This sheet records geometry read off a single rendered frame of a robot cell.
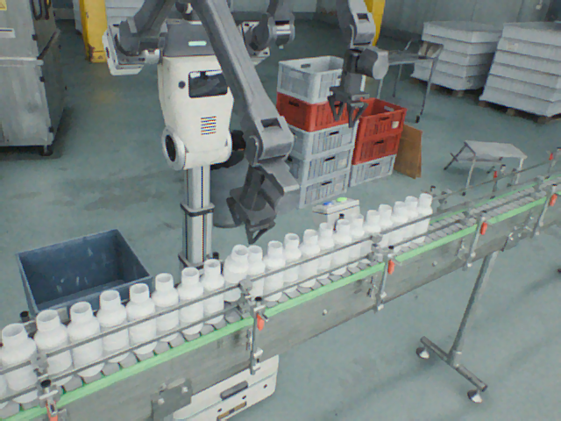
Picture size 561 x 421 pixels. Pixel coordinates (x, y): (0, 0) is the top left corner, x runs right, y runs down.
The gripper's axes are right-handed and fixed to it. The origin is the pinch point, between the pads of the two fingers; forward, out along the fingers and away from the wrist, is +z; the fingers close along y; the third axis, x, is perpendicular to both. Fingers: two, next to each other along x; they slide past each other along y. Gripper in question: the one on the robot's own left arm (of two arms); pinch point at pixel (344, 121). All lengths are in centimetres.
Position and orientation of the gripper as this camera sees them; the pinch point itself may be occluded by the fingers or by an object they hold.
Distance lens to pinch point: 136.9
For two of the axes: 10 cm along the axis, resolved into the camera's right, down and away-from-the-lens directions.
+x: -8.3, 2.2, -5.2
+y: -5.6, -4.4, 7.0
